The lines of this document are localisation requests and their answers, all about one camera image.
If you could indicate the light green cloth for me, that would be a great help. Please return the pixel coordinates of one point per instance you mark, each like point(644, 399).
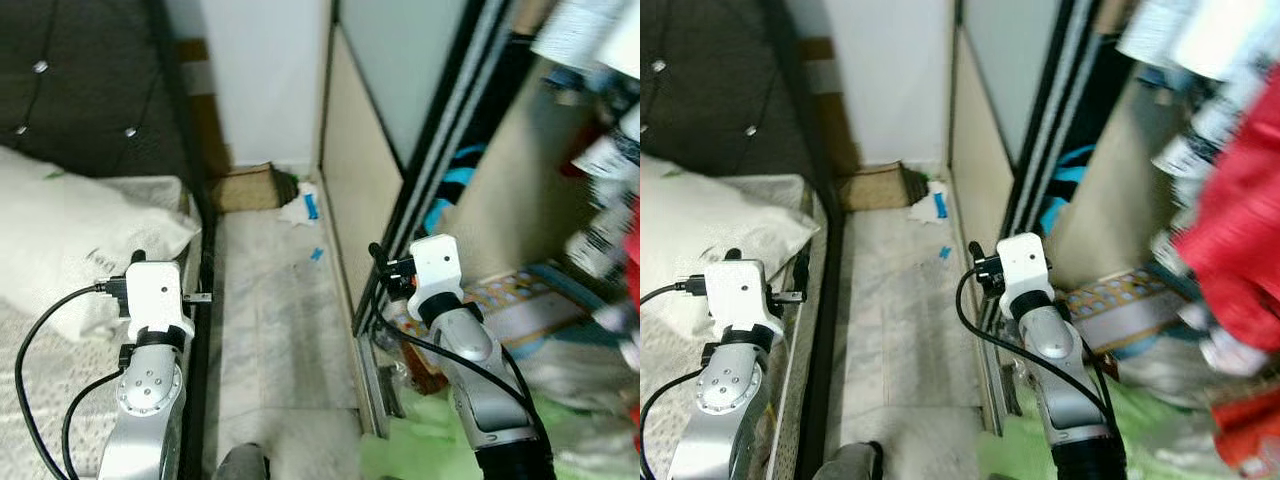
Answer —
point(420, 445)
point(1020, 445)

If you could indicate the black bed frame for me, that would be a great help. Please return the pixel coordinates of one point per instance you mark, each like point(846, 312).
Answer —
point(205, 400)
point(825, 380)

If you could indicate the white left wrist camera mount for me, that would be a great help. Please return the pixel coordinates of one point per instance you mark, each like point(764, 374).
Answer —
point(742, 290)
point(155, 290)

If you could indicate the white pillow with black writing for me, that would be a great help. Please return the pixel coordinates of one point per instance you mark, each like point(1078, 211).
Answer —
point(700, 225)
point(70, 230)

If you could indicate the grey quilted mattress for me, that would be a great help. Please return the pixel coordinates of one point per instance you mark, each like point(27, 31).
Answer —
point(660, 350)
point(45, 400)

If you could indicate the blue and black bag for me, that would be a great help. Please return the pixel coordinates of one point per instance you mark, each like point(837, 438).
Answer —
point(1050, 215)
point(460, 178)

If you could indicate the frosted glass sliding wardrobe door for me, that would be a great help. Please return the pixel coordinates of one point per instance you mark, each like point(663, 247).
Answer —
point(400, 60)
point(1010, 60)

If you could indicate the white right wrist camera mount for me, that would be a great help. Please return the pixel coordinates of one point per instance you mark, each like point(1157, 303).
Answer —
point(1022, 262)
point(436, 262)

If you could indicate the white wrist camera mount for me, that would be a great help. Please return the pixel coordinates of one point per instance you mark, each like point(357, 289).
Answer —
point(155, 290)
point(742, 290)
point(436, 262)
point(1022, 262)

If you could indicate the white and blue wrapper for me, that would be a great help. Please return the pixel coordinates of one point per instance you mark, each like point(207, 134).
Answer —
point(930, 205)
point(300, 208)

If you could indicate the red cloth bundle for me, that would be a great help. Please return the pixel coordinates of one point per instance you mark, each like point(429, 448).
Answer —
point(1250, 430)

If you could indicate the white black patterned hanging clothes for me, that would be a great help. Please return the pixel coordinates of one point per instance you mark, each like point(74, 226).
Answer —
point(600, 30)
point(1160, 30)

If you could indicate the grey left robot leg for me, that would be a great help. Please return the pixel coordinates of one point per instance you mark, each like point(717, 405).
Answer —
point(850, 465)
point(240, 465)

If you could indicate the grey plastic bag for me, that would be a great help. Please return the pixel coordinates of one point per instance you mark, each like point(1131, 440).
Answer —
point(580, 370)
point(1170, 375)

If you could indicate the dark tufted headboard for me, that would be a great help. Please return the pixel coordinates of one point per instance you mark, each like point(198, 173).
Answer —
point(720, 100)
point(80, 70)

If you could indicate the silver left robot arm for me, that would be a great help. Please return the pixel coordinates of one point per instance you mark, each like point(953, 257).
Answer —
point(148, 395)
point(725, 390)

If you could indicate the colourful patterned flat box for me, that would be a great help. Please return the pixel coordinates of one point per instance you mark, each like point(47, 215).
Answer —
point(1120, 305)
point(520, 300)

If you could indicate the beige wardrobe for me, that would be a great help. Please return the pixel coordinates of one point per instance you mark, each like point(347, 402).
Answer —
point(1110, 180)
point(510, 180)

